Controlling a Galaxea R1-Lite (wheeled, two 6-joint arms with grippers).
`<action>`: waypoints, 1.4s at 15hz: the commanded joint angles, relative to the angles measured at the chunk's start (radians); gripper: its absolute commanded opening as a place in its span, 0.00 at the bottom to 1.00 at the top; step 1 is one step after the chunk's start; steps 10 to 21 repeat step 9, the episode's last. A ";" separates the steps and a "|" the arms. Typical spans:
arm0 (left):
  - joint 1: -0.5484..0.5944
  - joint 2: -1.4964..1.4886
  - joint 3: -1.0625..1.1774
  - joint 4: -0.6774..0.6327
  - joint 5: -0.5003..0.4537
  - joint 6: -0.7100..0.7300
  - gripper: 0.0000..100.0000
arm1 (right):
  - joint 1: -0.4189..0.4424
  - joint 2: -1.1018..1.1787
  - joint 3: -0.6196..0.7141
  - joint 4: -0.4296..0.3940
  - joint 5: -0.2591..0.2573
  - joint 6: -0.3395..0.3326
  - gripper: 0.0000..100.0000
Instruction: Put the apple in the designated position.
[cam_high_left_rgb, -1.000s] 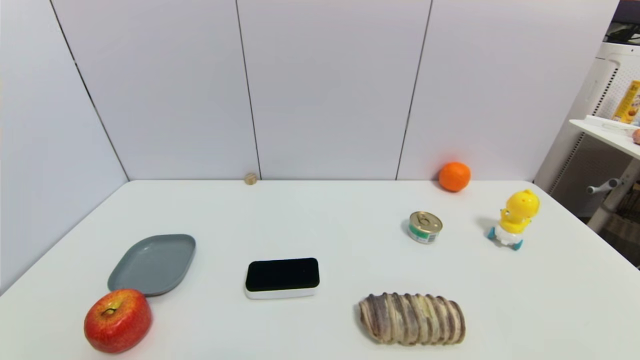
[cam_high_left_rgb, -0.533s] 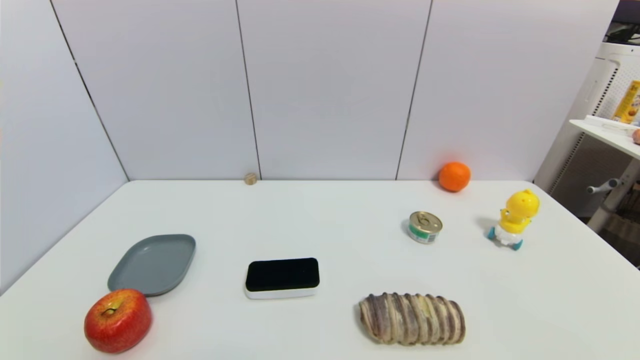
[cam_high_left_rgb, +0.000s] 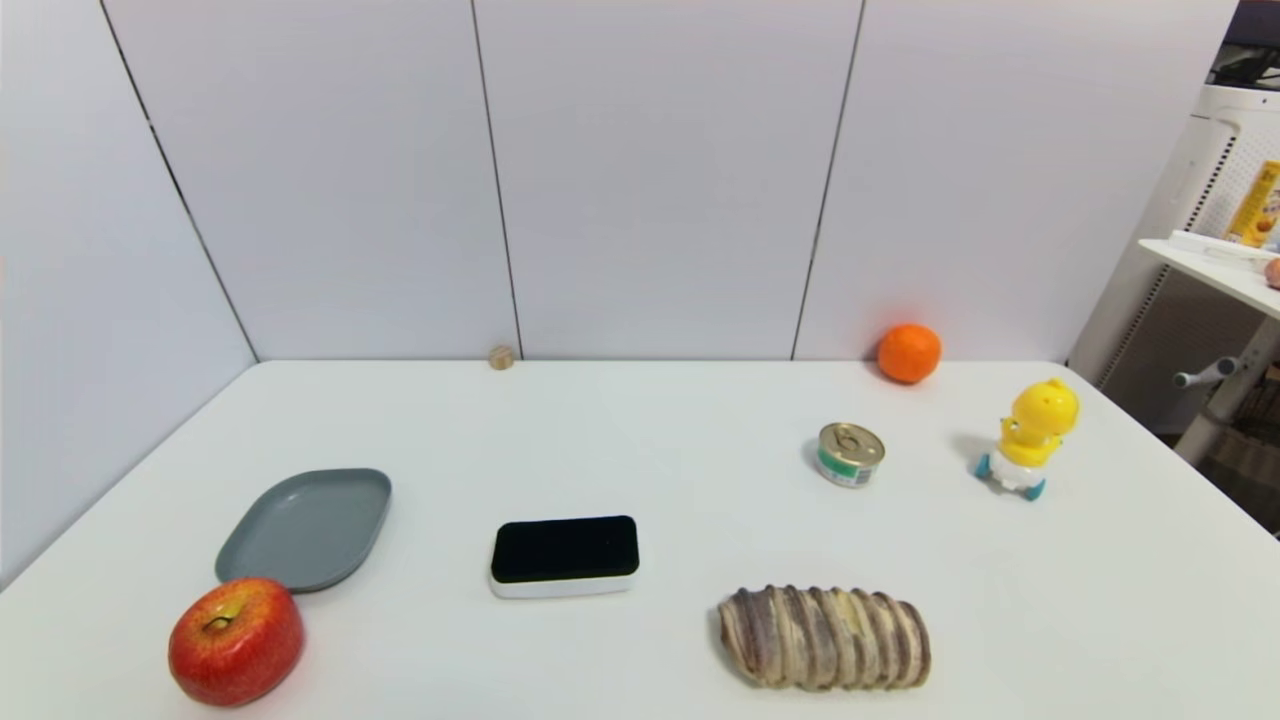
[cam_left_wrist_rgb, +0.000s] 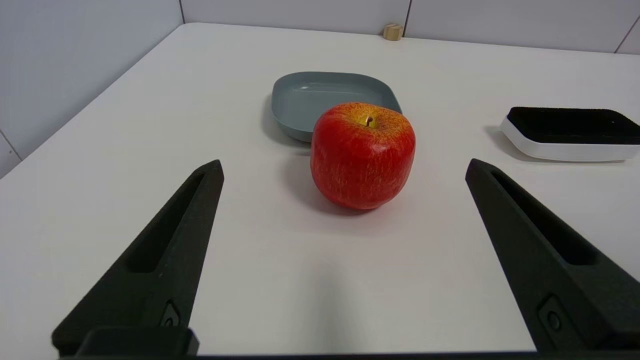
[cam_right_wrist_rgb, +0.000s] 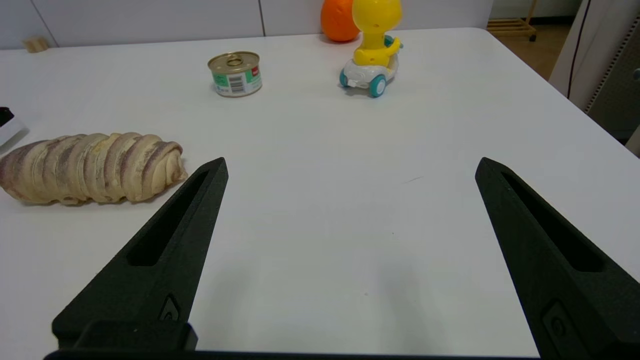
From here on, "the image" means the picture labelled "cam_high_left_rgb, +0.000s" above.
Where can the red apple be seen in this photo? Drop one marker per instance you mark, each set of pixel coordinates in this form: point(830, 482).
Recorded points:
point(237, 645)

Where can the small wooden block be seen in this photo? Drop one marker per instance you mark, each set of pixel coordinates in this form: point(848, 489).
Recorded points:
point(501, 357)

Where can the black and white eraser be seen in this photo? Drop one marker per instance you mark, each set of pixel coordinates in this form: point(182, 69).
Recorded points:
point(565, 550)

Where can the small tin can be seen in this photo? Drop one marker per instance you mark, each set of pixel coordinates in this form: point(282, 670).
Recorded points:
point(850, 455)

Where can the orange fruit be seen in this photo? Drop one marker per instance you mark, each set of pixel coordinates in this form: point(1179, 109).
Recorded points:
point(909, 353)

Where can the striped bread loaf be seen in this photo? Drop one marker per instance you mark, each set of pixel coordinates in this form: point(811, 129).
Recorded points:
point(823, 640)

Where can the grey square plate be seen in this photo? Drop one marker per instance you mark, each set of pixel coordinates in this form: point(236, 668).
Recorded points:
point(305, 528)

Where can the yellow duck toy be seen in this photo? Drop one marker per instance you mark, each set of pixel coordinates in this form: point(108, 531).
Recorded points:
point(1033, 430)

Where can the white pegboard cabinet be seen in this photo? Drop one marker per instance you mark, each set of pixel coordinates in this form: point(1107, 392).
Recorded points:
point(1160, 260)

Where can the white side table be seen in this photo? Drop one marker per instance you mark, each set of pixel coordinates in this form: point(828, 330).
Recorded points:
point(1225, 262)

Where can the yellow box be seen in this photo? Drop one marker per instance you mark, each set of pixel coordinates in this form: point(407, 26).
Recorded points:
point(1258, 205)

